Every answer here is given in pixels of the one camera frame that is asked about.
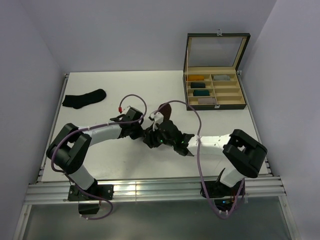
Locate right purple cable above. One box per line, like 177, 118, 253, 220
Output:
153, 100, 246, 220

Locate orange rolled sock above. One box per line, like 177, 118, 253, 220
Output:
187, 75, 205, 82

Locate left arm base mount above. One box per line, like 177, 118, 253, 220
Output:
67, 184, 114, 220

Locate black compartment storage box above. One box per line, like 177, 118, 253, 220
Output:
183, 31, 251, 111

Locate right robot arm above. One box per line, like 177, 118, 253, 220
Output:
143, 120, 268, 195

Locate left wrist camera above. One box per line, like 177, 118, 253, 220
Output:
109, 105, 131, 123

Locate dark rolled sock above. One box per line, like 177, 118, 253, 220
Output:
190, 82, 206, 89

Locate purple cable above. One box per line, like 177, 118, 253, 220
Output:
153, 100, 246, 220
50, 94, 148, 221

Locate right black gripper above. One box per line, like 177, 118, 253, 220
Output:
143, 120, 176, 148

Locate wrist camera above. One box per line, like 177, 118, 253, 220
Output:
109, 105, 131, 123
149, 111, 164, 131

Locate pink-grey rolled sock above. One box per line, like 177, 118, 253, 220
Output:
198, 97, 217, 105

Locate aluminium frame rail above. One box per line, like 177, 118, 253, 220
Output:
13, 72, 302, 240

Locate black sock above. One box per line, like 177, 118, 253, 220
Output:
62, 89, 107, 110

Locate light grey rolled sock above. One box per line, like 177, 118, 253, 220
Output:
213, 74, 231, 81

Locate teal rolled sock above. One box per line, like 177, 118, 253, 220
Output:
193, 89, 210, 97

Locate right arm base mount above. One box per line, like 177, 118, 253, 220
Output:
204, 180, 242, 212

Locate brown striped sock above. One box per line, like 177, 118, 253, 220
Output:
155, 103, 172, 122

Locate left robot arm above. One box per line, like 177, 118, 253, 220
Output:
46, 106, 143, 200

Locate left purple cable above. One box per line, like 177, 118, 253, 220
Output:
50, 94, 148, 221

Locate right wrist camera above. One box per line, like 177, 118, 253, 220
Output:
149, 111, 164, 131

